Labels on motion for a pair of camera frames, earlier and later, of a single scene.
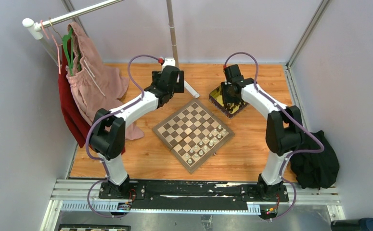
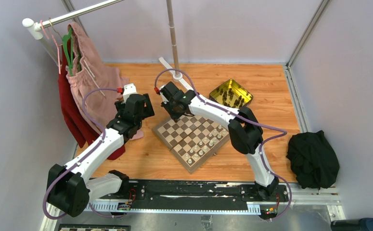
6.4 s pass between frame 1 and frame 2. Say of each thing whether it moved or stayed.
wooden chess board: stayed
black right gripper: moved
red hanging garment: stayed
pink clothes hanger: stayed
